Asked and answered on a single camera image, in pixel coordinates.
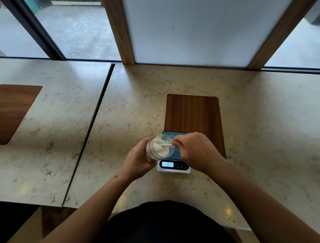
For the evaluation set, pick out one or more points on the person's right hand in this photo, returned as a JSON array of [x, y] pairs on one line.
[[200, 152]]

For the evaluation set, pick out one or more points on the person's left hand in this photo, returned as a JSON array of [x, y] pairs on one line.
[[135, 165]]

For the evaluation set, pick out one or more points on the person's right fingers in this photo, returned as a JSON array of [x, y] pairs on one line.
[[181, 144]]

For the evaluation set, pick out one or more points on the person's left thumb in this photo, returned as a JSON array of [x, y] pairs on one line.
[[143, 146]]

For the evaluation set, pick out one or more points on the clear plastic cup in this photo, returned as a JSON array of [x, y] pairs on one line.
[[153, 143]]

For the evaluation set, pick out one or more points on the white plastic spoon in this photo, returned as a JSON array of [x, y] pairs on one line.
[[166, 144]]

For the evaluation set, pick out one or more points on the person's left forearm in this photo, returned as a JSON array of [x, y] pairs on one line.
[[95, 207]]

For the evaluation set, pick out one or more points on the person's right forearm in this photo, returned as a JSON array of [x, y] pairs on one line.
[[252, 200]]

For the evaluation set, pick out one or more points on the white powder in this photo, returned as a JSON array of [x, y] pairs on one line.
[[159, 148]]

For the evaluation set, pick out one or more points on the white digital kitchen scale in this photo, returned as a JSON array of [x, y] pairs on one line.
[[175, 168]]

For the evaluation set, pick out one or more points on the brown wooden inlay panel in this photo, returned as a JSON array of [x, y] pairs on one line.
[[193, 115], [13, 110]]

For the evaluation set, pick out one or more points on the person's black shirt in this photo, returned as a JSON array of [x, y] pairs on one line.
[[165, 225]]

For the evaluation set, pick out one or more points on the wooden pillar trim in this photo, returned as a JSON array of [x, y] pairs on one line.
[[277, 37], [119, 30]]

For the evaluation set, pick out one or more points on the teal bin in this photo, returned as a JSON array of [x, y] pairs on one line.
[[32, 5]]

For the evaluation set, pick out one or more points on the dark grey bin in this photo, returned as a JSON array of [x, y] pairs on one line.
[[313, 13]]

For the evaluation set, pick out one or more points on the black window frame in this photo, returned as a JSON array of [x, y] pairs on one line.
[[35, 30]]

